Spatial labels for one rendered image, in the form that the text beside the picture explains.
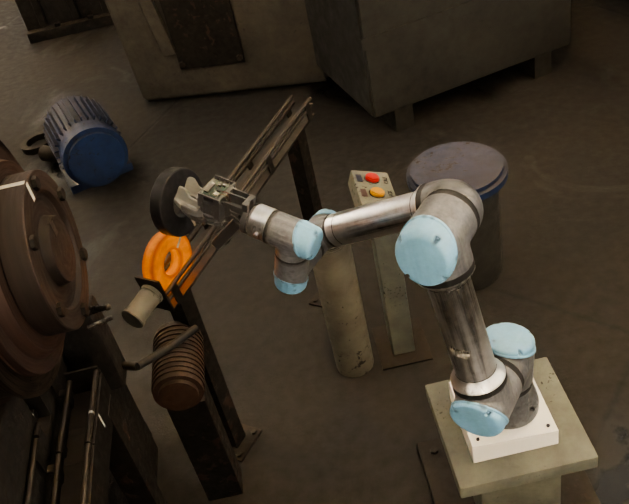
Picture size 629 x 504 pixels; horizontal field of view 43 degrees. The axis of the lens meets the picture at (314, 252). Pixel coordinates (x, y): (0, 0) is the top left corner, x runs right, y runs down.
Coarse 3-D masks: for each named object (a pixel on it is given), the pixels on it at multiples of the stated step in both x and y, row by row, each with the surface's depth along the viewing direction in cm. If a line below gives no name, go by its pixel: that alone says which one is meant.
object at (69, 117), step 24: (72, 96) 374; (48, 120) 367; (72, 120) 353; (96, 120) 353; (48, 144) 372; (72, 144) 343; (96, 144) 345; (120, 144) 351; (72, 168) 346; (96, 168) 351; (120, 168) 356; (72, 192) 367
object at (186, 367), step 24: (168, 336) 201; (192, 336) 203; (168, 360) 194; (192, 360) 196; (168, 384) 190; (192, 384) 192; (168, 408) 195; (192, 408) 200; (216, 408) 213; (192, 432) 206; (216, 432) 207; (192, 456) 212; (216, 456) 213; (216, 480) 219; (240, 480) 225
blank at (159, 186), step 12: (168, 168) 177; (180, 168) 176; (156, 180) 174; (168, 180) 173; (180, 180) 177; (156, 192) 173; (168, 192) 174; (156, 204) 172; (168, 204) 174; (156, 216) 173; (168, 216) 175; (180, 216) 180; (168, 228) 175; (180, 228) 179; (192, 228) 183
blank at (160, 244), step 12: (156, 240) 191; (168, 240) 193; (180, 240) 197; (144, 252) 190; (156, 252) 189; (180, 252) 198; (144, 264) 190; (156, 264) 190; (180, 264) 199; (144, 276) 191; (156, 276) 191; (168, 276) 195
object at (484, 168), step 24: (456, 144) 263; (480, 144) 260; (408, 168) 260; (432, 168) 255; (456, 168) 252; (480, 168) 250; (504, 168) 250; (480, 192) 243; (480, 240) 257; (480, 264) 263; (480, 288) 270
